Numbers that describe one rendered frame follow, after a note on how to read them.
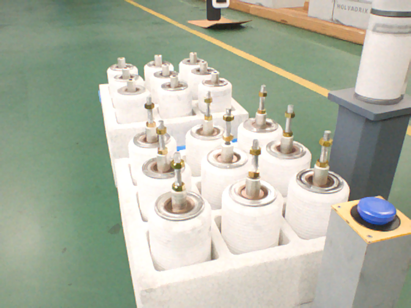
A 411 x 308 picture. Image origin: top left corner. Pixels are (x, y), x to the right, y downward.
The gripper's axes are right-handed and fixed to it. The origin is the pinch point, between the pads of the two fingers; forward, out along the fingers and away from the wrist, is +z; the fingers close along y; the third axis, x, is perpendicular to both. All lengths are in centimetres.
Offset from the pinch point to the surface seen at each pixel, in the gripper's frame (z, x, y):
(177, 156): 20.0, -6.8, 5.5
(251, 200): 27.8, 3.9, 2.3
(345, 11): -42, 120, -226
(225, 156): 22.8, 1.7, -9.7
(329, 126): 26, 50, -82
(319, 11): -47, 111, -253
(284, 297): 44.7, 9.1, 1.2
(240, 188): 26.7, 2.9, -1.0
